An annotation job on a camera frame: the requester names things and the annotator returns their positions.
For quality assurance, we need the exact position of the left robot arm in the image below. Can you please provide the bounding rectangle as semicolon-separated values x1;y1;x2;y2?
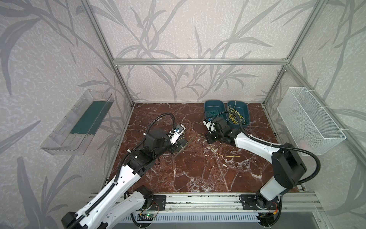
62;113;185;229

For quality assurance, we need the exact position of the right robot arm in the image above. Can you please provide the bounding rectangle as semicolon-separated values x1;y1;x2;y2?
203;111;321;210

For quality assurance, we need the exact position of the right teal plastic bin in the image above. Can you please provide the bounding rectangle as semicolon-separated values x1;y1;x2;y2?
227;100;250;128

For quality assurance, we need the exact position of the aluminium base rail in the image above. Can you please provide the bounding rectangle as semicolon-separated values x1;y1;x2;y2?
77;193;324;229

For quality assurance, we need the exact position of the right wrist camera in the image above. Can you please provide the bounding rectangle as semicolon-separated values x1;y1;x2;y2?
203;117;215;133

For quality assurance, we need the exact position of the clear plastic wall tray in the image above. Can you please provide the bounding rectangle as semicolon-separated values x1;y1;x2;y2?
41;89;114;156

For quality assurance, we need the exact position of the pink object in basket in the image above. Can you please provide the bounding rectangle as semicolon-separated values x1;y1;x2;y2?
297;140;312;151

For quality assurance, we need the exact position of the green cable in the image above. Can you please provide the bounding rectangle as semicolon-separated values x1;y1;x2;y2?
206;107;226;124

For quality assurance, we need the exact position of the teal plastic bin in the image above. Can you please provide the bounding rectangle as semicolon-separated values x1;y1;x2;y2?
227;100;250;128
204;100;227;125

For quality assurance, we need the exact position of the aluminium frame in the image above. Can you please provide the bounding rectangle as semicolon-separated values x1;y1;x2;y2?
78;0;366;172

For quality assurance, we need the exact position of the white wire mesh basket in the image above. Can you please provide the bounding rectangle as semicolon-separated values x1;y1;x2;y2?
277;87;347;156

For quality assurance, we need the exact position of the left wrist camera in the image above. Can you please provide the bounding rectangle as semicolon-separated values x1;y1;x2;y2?
168;124;185;145

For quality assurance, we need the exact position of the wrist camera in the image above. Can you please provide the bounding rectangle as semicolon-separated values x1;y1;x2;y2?
203;117;215;133
168;124;185;145

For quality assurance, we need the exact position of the dark grey foam spool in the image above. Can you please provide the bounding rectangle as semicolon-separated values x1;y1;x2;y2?
173;137;196;154

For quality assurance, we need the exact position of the left teal plastic bin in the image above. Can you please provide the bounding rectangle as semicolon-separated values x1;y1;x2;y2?
204;100;227;125

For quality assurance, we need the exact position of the green circuit board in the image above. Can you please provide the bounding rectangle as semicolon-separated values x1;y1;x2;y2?
138;212;157;221

